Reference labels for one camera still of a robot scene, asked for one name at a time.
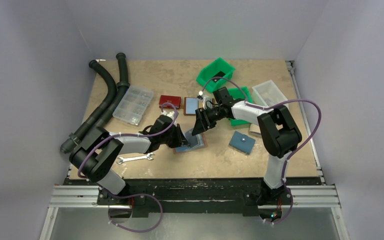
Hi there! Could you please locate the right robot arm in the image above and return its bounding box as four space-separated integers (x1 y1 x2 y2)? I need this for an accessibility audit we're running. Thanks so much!
191 87 302 190

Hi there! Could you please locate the aluminium frame rail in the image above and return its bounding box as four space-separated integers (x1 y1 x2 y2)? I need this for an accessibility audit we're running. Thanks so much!
39 185 99 240

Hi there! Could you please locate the small green plastic bin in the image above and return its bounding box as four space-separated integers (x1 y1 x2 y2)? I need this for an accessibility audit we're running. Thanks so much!
227 86 254 127

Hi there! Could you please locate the pink leather card holder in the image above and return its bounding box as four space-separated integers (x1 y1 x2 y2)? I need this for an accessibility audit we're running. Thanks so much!
173 128 207 154

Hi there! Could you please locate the left black corrugated hose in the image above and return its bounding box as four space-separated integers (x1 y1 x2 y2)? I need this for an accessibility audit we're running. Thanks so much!
59 59 118 155

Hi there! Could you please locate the cream leather card holder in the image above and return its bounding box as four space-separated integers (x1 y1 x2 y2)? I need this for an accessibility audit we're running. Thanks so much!
248 124 262 137

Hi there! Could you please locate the clear plastic organizer box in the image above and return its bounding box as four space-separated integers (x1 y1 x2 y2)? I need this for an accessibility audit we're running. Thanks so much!
112 85 154 126

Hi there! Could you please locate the clear white plastic bin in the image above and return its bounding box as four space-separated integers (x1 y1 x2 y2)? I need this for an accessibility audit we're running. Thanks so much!
251 80 288 107

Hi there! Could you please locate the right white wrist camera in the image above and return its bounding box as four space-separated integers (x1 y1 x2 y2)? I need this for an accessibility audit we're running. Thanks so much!
196 91 213 109

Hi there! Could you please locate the silver wrench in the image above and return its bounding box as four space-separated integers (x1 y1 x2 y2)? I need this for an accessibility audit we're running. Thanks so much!
116 152 155 165

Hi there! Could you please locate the brown open card holder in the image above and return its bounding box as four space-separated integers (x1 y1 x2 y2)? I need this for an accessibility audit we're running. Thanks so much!
183 97 199 116

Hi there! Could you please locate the red leather card holder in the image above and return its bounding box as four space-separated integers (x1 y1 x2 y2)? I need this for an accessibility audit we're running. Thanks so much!
158 95 182 109

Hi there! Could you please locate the black VIP card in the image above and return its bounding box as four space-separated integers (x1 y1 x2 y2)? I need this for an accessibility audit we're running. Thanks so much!
211 70 226 83

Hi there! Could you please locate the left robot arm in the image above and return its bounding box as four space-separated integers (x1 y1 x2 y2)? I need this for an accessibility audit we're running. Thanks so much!
69 115 188 196

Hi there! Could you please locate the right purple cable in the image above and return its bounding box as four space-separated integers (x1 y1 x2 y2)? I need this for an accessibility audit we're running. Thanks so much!
200 76 323 226

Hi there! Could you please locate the blue leather card holder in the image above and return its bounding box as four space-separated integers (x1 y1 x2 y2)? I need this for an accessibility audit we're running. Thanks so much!
229 131 256 155

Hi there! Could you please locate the large green plastic bin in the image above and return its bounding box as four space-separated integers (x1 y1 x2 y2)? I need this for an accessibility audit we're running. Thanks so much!
196 57 236 93

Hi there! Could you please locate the right black corrugated hose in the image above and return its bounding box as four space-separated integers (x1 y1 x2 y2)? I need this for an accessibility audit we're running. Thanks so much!
81 52 131 146

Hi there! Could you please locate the black corrugated hose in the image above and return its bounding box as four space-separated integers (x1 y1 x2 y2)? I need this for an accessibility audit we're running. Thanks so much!
59 59 118 155
81 52 131 146

